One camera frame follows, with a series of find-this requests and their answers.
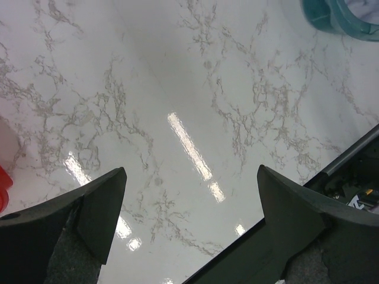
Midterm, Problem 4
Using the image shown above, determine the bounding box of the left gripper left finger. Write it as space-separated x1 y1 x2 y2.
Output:
1 167 127 283

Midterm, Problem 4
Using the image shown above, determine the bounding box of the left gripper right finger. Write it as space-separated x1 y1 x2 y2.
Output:
257 165 378 283

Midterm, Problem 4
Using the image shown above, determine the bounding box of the red plastic tray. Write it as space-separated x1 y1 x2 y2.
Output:
0 166 13 212

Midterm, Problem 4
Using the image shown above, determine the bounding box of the teal plastic basket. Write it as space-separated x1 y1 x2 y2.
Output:
301 0 378 42

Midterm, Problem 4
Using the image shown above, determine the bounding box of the light blue towel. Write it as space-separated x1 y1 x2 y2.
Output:
345 0 379 24

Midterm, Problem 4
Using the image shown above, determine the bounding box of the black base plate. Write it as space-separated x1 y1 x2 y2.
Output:
188 149 378 283

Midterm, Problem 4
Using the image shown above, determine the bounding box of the aluminium rail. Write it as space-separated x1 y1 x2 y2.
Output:
321 125 378 176

